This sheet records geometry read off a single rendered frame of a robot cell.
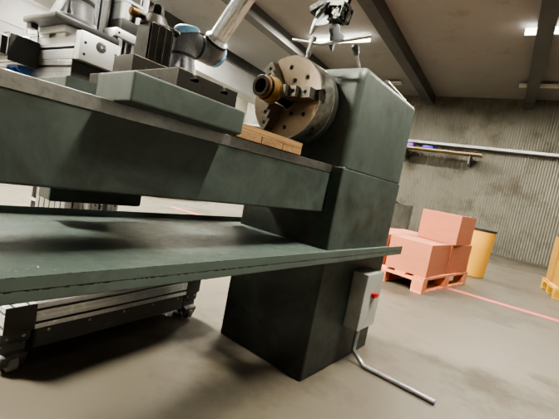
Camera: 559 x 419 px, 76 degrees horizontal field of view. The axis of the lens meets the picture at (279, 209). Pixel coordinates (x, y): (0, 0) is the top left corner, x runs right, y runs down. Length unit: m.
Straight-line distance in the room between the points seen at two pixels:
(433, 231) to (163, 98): 3.59
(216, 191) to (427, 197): 9.17
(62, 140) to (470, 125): 9.73
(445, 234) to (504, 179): 5.92
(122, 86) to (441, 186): 9.45
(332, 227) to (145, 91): 0.88
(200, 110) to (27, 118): 0.32
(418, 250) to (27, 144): 3.21
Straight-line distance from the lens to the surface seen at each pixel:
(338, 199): 1.39
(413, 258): 3.57
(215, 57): 1.94
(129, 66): 1.07
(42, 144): 0.77
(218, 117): 0.88
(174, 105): 0.81
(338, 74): 1.52
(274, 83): 1.32
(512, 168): 9.91
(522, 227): 9.84
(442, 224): 4.09
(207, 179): 0.96
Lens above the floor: 0.77
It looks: 5 degrees down
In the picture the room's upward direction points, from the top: 11 degrees clockwise
